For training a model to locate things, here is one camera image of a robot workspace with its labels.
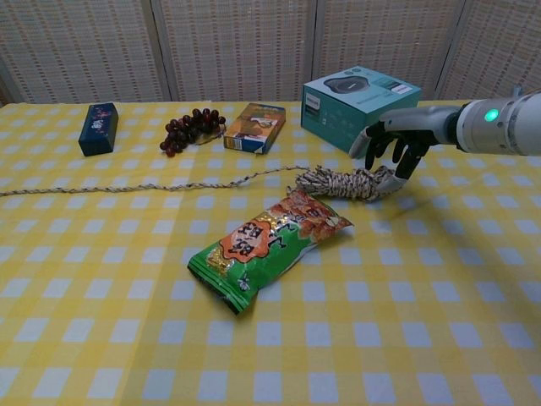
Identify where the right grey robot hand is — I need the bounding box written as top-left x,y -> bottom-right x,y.
348,105 -> 460,201

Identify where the beige black braided rope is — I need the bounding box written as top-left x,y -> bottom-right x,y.
0,164 -> 401,203

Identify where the teal speaker box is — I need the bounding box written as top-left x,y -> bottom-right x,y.
300,65 -> 423,156

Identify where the orange blue carton box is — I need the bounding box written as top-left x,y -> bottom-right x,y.
222,102 -> 287,156

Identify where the woven folding screen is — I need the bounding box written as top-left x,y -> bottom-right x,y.
0,0 -> 541,105

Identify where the green orange snack bag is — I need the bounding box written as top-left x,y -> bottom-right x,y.
187,189 -> 354,316

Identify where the dark red grape bunch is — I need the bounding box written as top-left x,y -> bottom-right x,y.
159,107 -> 227,158

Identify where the dark blue floral box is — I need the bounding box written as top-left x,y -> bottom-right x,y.
78,101 -> 119,157

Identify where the yellow white checked tablecloth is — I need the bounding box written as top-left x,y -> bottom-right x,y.
0,99 -> 541,406

